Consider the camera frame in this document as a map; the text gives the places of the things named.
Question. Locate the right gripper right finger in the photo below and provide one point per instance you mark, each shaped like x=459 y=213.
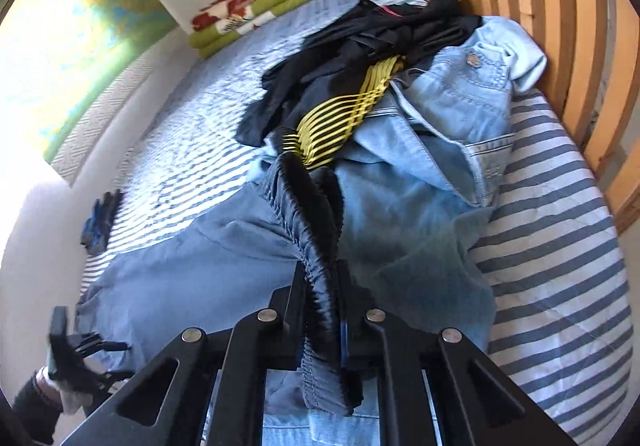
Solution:
x=436 y=388

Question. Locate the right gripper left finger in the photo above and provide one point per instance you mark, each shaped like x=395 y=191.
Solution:
x=205 y=388

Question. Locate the dark blue trousers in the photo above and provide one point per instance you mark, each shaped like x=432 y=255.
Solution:
x=224 y=266

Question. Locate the white gloved left hand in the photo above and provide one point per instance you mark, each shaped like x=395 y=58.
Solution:
x=62 y=393

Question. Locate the blue white striped bedspread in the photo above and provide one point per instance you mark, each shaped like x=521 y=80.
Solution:
x=550 y=254

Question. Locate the folded blue grey clothes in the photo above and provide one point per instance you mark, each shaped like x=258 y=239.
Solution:
x=97 y=229

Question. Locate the light blue denim jeans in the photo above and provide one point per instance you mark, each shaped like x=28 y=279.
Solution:
x=420 y=179

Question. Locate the black garment with yellow stripes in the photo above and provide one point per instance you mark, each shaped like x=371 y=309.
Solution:
x=317 y=97

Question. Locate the wooden slatted bed rail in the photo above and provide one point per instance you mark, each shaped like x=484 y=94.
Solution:
x=591 y=82

